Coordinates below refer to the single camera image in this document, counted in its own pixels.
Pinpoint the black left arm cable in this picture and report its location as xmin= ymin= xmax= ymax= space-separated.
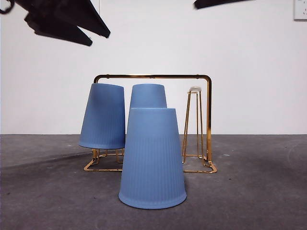
xmin=0 ymin=0 xmax=15 ymax=14

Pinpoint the white wall socket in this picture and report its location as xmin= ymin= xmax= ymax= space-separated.
xmin=294 ymin=0 xmax=307 ymax=21

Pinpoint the blue ribbed plastic cup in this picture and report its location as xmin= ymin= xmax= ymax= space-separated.
xmin=118 ymin=107 xmax=187 ymax=211
xmin=78 ymin=82 xmax=126 ymax=149
xmin=129 ymin=83 xmax=167 ymax=110

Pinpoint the gold wire cup holder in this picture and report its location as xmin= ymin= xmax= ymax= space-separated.
xmin=83 ymin=74 xmax=218 ymax=173

